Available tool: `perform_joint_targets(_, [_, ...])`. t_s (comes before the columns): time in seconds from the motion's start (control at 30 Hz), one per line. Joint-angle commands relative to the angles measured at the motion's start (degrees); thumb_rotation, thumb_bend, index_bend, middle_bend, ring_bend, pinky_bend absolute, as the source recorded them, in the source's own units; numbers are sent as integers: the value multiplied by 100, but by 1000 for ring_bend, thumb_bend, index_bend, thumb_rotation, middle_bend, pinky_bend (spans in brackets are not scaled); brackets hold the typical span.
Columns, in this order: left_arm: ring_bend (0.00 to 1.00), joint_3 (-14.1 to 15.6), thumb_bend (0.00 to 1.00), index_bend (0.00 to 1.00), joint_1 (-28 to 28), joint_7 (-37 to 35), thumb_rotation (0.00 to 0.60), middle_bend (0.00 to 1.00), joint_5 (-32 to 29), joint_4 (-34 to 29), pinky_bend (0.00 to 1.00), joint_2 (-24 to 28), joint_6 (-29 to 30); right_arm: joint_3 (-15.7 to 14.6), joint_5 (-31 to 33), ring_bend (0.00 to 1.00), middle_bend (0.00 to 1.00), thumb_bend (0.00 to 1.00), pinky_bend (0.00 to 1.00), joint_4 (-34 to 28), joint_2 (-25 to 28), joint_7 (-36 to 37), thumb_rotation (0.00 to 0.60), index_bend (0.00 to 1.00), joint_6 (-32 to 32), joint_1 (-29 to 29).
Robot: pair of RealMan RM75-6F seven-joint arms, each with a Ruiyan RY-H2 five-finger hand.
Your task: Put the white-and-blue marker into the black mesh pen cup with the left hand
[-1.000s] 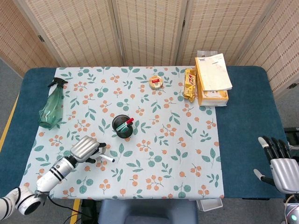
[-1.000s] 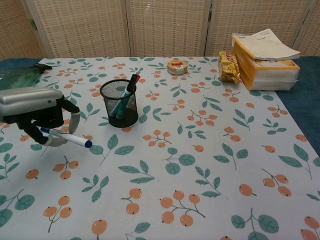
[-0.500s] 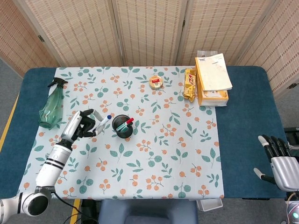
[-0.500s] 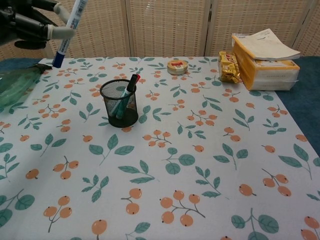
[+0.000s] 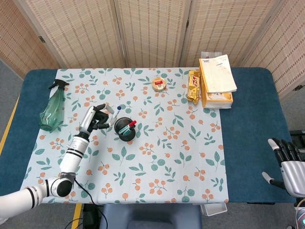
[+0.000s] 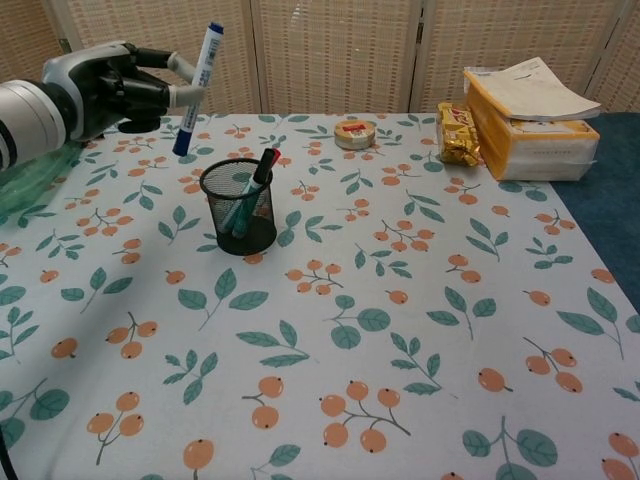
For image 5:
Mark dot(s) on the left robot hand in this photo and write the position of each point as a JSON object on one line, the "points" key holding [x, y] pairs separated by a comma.
{"points": [[88, 117]]}

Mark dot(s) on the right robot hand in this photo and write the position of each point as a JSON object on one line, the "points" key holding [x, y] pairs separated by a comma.
{"points": [[294, 171]]}

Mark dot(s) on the blue cap whiteboard marker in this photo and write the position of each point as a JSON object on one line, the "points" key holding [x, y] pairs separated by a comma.
{"points": [[117, 111]]}

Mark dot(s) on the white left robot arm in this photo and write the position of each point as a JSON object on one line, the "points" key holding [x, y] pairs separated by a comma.
{"points": [[74, 152]]}

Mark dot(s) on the black mesh pen holder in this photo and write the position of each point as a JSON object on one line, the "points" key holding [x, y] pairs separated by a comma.
{"points": [[126, 138]]}

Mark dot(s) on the black equipment block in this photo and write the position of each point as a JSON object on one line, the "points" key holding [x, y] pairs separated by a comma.
{"points": [[297, 136]]}

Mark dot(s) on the green plastic spray bottle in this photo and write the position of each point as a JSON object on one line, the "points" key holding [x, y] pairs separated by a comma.
{"points": [[52, 107]]}

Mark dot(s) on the blue padded table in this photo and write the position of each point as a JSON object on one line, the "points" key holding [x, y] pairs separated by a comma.
{"points": [[250, 119]]}

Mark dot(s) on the floral leaf berry tablecloth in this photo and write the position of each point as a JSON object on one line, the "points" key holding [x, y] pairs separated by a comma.
{"points": [[155, 148]]}

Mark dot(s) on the round tin with red label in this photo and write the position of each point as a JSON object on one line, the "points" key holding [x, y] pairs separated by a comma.
{"points": [[159, 84]]}

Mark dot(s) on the white plastic box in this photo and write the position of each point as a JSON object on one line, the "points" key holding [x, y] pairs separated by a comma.
{"points": [[213, 210]]}

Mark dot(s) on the yellow tissue pack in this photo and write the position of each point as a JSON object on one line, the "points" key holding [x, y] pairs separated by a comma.
{"points": [[216, 100]]}

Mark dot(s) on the woven folding screen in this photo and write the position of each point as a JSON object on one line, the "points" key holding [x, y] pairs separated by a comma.
{"points": [[152, 28]]}

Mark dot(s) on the gold foil snack packet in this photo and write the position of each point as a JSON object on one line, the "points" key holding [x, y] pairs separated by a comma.
{"points": [[193, 86]]}

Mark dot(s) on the blue grey chair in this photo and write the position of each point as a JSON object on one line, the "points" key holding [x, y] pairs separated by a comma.
{"points": [[150, 217]]}

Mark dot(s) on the white paper booklet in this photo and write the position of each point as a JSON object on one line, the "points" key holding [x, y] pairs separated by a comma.
{"points": [[218, 74]]}

